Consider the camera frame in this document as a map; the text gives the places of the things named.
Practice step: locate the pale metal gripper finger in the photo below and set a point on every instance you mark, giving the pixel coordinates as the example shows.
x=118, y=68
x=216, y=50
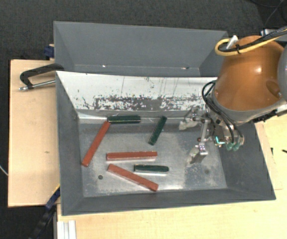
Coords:
x=188, y=124
x=198, y=156

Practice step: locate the dark green flat block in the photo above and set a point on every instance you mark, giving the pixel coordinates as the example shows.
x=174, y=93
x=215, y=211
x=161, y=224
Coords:
x=151, y=168
x=124, y=119
x=157, y=130

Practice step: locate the red-brown flat block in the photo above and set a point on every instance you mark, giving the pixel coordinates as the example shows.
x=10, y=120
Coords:
x=131, y=155
x=133, y=177
x=96, y=143

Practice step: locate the grey metal bin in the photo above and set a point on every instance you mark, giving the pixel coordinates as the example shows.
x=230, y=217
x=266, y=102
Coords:
x=133, y=46

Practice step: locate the black cylinder on white bracket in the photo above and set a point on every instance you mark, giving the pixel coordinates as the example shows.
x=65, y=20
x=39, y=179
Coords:
x=264, y=117

